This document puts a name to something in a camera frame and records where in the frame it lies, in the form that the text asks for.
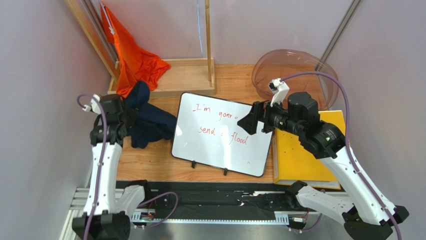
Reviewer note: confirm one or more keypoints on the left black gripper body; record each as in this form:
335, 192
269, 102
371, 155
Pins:
128, 116

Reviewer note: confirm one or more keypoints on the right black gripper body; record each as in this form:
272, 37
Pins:
260, 115

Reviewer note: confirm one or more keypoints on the navy blue t shirt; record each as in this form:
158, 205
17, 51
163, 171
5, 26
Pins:
151, 124

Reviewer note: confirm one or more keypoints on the orange t shirt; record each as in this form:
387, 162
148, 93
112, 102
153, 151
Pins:
136, 64

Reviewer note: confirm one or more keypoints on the light blue wire hanger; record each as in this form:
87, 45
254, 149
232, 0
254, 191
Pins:
200, 38

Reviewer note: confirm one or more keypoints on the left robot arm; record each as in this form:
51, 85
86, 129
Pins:
104, 216

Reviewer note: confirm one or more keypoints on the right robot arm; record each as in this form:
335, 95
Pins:
369, 215

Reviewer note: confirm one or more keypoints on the white dry erase board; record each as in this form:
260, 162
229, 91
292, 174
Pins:
207, 133

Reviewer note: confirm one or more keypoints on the transparent plastic basin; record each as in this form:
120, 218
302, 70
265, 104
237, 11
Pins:
281, 63

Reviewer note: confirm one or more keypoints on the wooden clothes rack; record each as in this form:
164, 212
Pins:
196, 75

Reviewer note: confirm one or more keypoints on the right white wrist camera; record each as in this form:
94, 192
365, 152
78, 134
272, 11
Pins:
279, 89

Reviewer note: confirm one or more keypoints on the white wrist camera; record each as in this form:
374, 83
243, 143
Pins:
93, 105
279, 89

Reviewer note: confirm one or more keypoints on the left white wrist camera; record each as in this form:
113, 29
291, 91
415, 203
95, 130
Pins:
93, 105

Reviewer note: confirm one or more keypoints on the aluminium frame post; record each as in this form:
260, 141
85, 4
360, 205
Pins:
339, 32

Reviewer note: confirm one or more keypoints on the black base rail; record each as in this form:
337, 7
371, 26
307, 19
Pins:
220, 202

